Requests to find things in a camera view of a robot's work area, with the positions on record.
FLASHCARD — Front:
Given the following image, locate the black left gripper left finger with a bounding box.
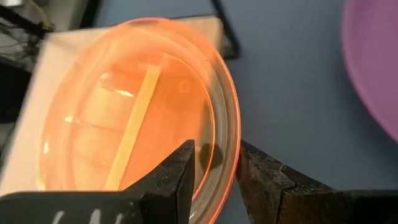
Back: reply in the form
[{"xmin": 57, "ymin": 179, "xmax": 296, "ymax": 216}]
[{"xmin": 0, "ymin": 139, "xmax": 196, "ymax": 224}]

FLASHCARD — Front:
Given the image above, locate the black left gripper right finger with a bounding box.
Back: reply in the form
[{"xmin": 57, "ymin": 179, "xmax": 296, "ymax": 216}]
[{"xmin": 236, "ymin": 139, "xmax": 398, "ymax": 224}]

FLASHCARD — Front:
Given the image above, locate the clear orange plate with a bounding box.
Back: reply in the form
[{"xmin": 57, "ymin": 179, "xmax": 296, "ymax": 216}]
[{"xmin": 36, "ymin": 17, "xmax": 242, "ymax": 224}]

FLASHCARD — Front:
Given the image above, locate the opaque purple plate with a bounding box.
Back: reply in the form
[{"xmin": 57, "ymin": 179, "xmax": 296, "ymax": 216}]
[{"xmin": 340, "ymin": 0, "xmax": 398, "ymax": 143}]

